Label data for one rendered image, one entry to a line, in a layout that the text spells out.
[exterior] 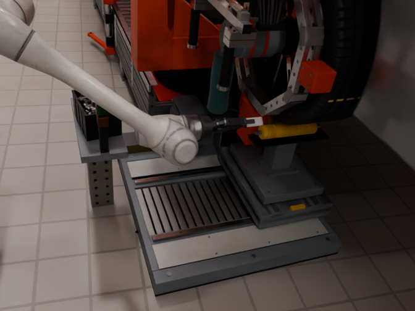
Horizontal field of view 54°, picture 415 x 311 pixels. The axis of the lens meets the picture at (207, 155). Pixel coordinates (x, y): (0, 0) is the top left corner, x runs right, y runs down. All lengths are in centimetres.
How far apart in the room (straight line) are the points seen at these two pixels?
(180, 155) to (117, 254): 77
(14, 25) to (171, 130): 49
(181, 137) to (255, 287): 82
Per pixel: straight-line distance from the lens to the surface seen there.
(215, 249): 172
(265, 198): 177
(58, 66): 123
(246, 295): 171
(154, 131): 115
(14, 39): 121
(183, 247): 171
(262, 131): 162
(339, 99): 145
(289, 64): 160
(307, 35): 132
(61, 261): 179
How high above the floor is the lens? 139
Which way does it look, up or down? 37 degrees down
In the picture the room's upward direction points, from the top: 8 degrees clockwise
